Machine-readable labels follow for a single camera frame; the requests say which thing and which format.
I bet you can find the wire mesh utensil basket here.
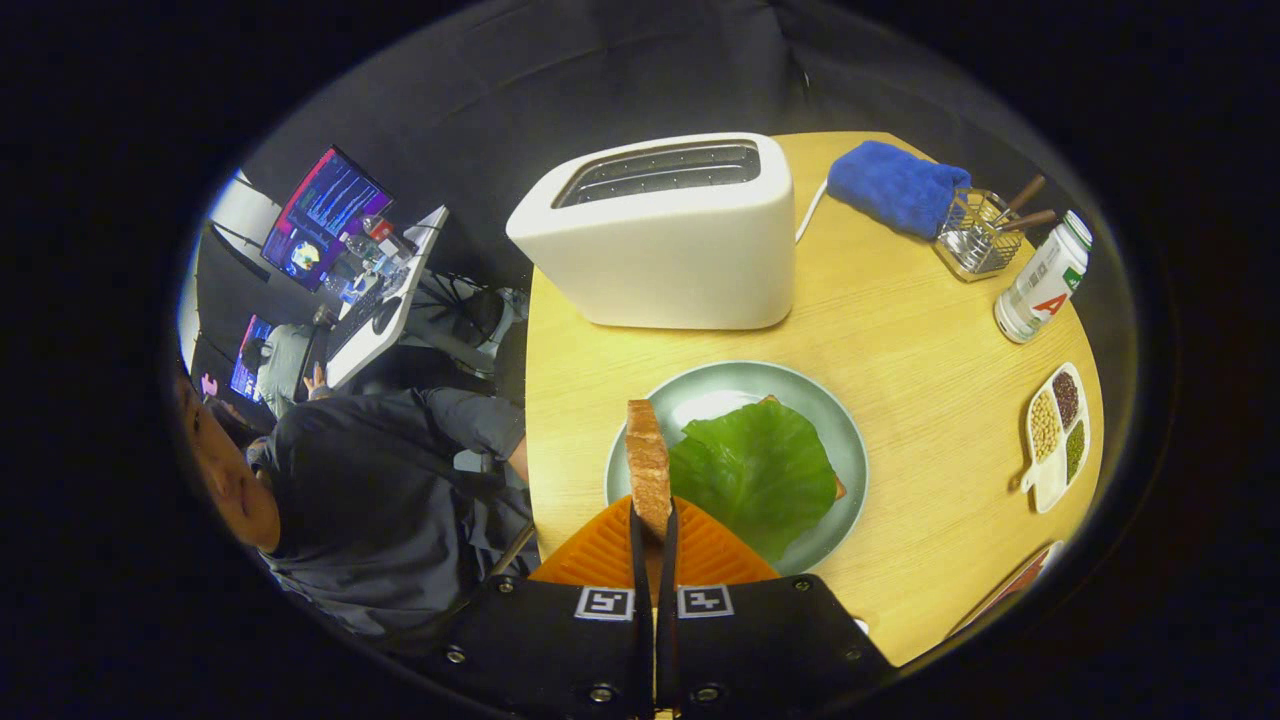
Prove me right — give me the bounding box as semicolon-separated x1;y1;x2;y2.
934;187;1023;283

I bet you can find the white plate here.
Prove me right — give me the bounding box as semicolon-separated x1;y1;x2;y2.
945;540;1066;641

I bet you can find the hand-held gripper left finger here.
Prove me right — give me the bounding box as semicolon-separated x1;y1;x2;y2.
445;497;656;720

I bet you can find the white divided dish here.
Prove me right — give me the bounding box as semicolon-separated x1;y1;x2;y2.
1018;361;1089;515

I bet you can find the pale green plate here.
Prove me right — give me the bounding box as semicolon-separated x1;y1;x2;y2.
604;360;870;577

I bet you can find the toasted bread slice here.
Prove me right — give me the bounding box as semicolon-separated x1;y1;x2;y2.
626;399;673;541

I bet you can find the green lettuce leaf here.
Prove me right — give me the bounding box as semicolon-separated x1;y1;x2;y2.
667;398;839;563

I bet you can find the white toaster cable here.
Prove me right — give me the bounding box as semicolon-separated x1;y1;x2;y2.
793;178;831;246

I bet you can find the person's body in grey clothing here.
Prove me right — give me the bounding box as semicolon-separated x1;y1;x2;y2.
175;365;541;641

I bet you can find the white bread slice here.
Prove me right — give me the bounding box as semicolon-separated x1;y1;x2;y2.
760;394;849;501

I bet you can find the white bottle with green cap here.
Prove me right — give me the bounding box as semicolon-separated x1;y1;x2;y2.
994;209;1094;345

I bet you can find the black keyboard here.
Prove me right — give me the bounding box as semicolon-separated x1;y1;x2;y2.
328;283;387;353

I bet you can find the small computer monitor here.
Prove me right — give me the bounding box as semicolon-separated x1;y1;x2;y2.
228;313;273;403

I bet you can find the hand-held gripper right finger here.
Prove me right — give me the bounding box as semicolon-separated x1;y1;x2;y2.
657;497;894;717

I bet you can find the white office desk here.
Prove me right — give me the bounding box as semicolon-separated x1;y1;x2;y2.
325;205;451;391

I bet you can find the large computer monitor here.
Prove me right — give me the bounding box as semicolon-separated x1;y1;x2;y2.
260;145;395;294

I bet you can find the white toaster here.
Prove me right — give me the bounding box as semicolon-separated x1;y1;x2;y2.
505;132;797;331

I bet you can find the blue cloth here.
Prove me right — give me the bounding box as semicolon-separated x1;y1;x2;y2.
826;140;973;241

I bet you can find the pile of yellow beans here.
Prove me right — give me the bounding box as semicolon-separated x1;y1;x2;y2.
1030;390;1061;464

